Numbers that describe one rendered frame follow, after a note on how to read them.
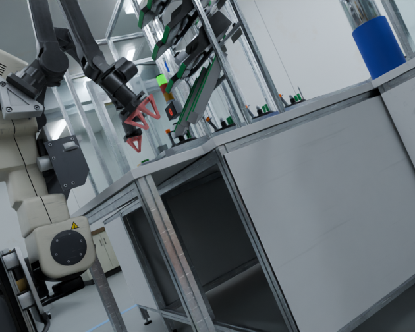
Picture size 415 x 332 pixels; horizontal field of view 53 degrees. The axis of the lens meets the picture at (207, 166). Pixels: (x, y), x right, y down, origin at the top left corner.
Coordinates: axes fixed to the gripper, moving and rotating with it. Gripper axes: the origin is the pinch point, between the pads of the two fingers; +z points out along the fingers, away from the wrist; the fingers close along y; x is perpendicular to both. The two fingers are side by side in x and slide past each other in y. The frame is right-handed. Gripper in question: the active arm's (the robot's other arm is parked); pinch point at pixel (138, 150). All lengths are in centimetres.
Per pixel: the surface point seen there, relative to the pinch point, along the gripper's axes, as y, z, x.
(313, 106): -77, 18, -37
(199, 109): -50, 1, -10
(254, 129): -77, 19, -11
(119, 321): 14, 69, 33
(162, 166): -69, 20, 20
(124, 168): 103, -10, -23
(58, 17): 328, -264, -84
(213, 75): -52, -10, -21
